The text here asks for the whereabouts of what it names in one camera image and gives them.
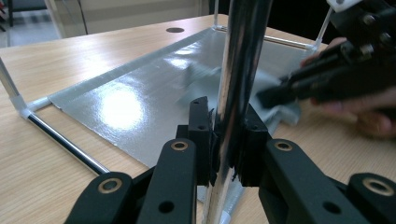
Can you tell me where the black hanging cable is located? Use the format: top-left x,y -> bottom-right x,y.
76,0 -> 91,35

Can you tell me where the light blue cleaning cloth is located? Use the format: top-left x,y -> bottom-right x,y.
176,60 -> 304,127

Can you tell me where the dark chair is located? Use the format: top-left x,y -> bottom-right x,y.
0,0 -> 49,33

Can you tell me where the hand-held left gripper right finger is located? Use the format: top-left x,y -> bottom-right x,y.
233,104 -> 272,188

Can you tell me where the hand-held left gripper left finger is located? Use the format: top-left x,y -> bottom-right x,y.
176,96 -> 216,187

